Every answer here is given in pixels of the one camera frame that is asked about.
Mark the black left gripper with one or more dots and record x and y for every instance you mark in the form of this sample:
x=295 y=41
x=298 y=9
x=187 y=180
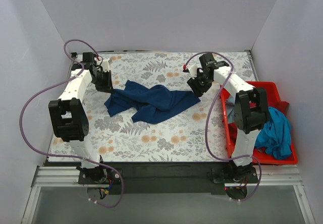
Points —
x=105 y=81

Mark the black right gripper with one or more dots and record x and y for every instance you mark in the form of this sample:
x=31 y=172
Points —
x=197 y=85

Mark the navy blue t shirt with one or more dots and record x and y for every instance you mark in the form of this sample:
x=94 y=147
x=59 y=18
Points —
x=154 y=105

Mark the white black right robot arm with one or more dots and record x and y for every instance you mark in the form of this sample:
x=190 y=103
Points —
x=250 y=109

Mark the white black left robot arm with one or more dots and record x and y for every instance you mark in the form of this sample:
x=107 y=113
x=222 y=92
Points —
x=68 y=117

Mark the grey t shirt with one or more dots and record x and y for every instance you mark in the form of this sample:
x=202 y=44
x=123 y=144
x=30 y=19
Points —
x=230 y=102

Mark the floral patterned table mat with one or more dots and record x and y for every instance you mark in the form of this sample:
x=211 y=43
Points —
x=196 y=134

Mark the red t shirt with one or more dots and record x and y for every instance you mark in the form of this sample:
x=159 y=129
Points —
x=282 y=105

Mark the teal blue t shirt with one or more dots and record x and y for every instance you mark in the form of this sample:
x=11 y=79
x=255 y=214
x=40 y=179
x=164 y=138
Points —
x=275 y=133

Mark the red plastic bin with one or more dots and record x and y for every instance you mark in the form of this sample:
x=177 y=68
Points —
x=274 y=143

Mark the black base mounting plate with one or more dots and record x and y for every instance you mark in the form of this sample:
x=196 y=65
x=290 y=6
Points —
x=166 y=177

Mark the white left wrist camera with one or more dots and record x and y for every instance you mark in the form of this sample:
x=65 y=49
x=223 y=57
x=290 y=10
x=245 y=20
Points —
x=105 y=64

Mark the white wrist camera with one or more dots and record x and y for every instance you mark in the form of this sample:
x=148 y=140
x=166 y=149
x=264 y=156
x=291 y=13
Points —
x=105 y=64
x=192 y=69

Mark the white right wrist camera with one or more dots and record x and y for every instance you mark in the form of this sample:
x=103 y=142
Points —
x=192 y=69

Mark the aluminium frame rail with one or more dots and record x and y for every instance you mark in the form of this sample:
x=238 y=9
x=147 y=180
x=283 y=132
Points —
x=48 y=176

